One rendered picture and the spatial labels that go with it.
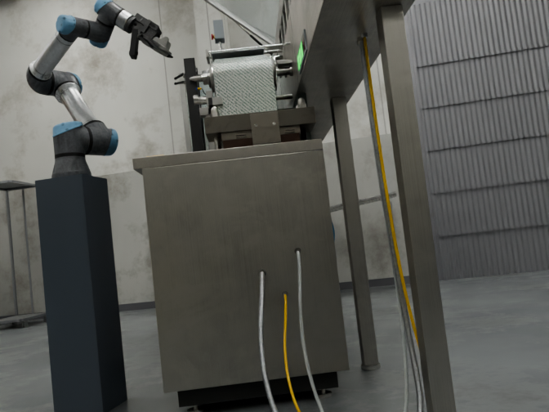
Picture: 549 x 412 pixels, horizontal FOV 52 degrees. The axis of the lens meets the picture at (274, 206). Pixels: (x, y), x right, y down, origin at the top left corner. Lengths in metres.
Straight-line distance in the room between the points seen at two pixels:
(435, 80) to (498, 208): 1.47
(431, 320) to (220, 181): 0.86
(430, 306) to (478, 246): 4.66
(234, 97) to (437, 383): 1.32
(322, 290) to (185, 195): 0.57
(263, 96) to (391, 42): 0.83
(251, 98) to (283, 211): 0.54
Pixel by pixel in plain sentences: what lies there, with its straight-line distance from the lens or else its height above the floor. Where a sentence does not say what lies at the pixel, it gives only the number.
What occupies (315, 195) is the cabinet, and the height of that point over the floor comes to 0.70.
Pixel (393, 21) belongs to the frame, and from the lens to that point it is 1.59.
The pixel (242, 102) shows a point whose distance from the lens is 2.27.
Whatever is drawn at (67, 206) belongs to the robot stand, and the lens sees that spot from 2.28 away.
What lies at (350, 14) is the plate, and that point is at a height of 1.14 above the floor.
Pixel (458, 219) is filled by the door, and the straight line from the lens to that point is 6.12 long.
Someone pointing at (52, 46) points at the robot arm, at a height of 1.45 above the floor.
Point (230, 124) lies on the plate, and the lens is 2.05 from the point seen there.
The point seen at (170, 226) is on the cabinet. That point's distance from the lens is 1.96.
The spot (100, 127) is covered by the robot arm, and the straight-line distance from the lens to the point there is 2.48.
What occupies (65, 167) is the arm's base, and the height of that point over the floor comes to 0.94.
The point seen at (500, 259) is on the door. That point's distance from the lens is 6.19.
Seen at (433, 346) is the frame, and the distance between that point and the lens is 1.52.
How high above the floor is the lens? 0.54
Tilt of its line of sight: 4 degrees up
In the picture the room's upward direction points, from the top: 6 degrees counter-clockwise
